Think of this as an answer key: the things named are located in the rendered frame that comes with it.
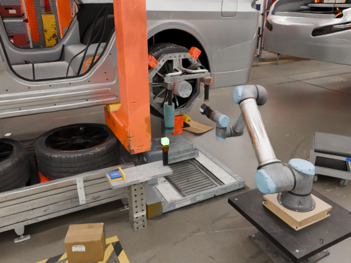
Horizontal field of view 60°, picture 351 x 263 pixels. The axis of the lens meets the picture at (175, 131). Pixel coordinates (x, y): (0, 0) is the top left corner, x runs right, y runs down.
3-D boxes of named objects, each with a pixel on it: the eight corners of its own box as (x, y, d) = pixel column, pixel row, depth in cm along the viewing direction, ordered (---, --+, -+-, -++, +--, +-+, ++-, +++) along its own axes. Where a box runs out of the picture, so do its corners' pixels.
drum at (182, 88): (180, 91, 273) (180, 75, 268) (192, 97, 256) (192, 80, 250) (166, 93, 268) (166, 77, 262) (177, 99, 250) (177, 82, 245)
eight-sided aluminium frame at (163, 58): (199, 108, 290) (201, 50, 268) (203, 110, 284) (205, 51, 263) (146, 118, 267) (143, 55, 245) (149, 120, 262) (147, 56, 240)
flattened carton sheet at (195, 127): (183, 118, 430) (182, 115, 428) (214, 128, 394) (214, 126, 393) (167, 123, 410) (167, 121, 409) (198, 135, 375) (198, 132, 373)
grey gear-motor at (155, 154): (150, 162, 296) (149, 129, 282) (168, 183, 261) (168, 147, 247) (132, 166, 288) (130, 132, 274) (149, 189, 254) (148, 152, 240)
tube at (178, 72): (175, 71, 257) (175, 58, 253) (187, 75, 241) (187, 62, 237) (156, 73, 250) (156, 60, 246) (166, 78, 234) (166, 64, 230)
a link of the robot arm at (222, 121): (220, 129, 247) (221, 117, 243) (211, 123, 257) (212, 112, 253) (230, 127, 251) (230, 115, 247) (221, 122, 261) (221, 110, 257)
